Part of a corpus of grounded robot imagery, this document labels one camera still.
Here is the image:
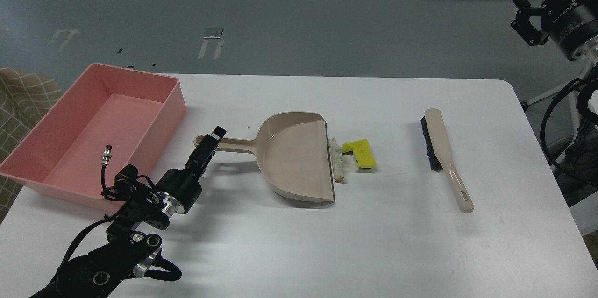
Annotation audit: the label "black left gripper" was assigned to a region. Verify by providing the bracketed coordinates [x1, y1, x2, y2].
[157, 126, 226, 214]

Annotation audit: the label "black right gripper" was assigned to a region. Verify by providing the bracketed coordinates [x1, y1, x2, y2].
[511, 0, 597, 60]

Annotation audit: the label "beige plastic dustpan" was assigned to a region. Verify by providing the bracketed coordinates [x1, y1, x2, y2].
[216, 112, 335, 204]

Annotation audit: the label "yellow sponge scrap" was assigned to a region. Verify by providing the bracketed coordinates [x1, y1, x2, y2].
[341, 139, 377, 170]

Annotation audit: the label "beige hand brush black bristles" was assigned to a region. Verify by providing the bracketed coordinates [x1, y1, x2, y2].
[420, 108, 475, 213]

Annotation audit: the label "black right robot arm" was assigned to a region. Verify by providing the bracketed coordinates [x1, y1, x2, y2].
[511, 0, 598, 187]

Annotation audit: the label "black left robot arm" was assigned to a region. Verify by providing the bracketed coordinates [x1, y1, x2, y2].
[34, 127, 226, 298]

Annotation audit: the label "pink plastic bin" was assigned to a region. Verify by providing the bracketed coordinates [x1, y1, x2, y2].
[1, 64, 186, 212]

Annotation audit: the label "grey floor plate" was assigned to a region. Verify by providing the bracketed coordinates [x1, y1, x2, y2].
[203, 27, 224, 40]

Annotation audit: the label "beige checkered cloth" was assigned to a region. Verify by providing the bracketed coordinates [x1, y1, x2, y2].
[0, 67, 63, 221]

